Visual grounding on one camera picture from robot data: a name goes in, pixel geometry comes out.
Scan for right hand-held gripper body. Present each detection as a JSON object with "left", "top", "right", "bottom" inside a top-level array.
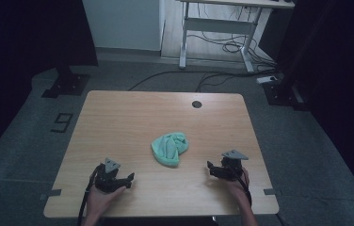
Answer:
[{"left": 218, "top": 149, "right": 249, "bottom": 182}]

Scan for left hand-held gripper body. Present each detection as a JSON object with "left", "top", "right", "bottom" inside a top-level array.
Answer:
[{"left": 94, "top": 157, "right": 126, "bottom": 194}]

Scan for green microfibre cloth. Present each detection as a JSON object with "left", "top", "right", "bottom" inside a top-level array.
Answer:
[{"left": 151, "top": 131, "right": 189, "bottom": 168}]

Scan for person's right hand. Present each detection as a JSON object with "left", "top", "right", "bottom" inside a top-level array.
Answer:
[{"left": 225, "top": 167, "right": 250, "bottom": 205}]

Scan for person's left hand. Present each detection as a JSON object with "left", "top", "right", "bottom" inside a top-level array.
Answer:
[{"left": 86, "top": 184, "right": 126, "bottom": 218}]

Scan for grey tape strip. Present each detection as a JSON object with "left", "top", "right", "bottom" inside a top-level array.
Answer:
[{"left": 263, "top": 187, "right": 282, "bottom": 197}]

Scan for black stand base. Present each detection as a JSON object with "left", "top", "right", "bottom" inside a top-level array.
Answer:
[
  {"left": 40, "top": 65, "right": 91, "bottom": 99},
  {"left": 262, "top": 78, "right": 311, "bottom": 112}
]

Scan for white power strip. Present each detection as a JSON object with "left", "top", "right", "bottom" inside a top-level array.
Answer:
[{"left": 256, "top": 75, "right": 279, "bottom": 85}]

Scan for dark curtain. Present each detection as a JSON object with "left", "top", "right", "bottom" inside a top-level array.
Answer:
[
  {"left": 0, "top": 0, "right": 100, "bottom": 166},
  {"left": 261, "top": 0, "right": 354, "bottom": 211}
]

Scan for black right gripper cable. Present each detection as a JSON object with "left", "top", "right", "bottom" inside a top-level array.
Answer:
[{"left": 228, "top": 163, "right": 253, "bottom": 207}]

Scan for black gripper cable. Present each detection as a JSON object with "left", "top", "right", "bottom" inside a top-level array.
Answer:
[
  {"left": 228, "top": 163, "right": 253, "bottom": 207},
  {"left": 76, "top": 164, "right": 102, "bottom": 226}
]

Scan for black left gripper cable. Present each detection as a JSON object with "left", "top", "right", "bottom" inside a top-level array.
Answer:
[{"left": 76, "top": 164, "right": 102, "bottom": 226}]

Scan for long black floor cable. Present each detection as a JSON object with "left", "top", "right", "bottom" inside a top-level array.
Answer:
[{"left": 127, "top": 69, "right": 278, "bottom": 93}]

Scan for tangled black cables under desk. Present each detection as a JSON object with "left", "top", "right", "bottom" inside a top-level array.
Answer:
[{"left": 186, "top": 3, "right": 277, "bottom": 69}]

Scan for white desk frame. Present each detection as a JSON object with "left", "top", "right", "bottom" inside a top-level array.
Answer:
[{"left": 176, "top": 0, "right": 296, "bottom": 73}]

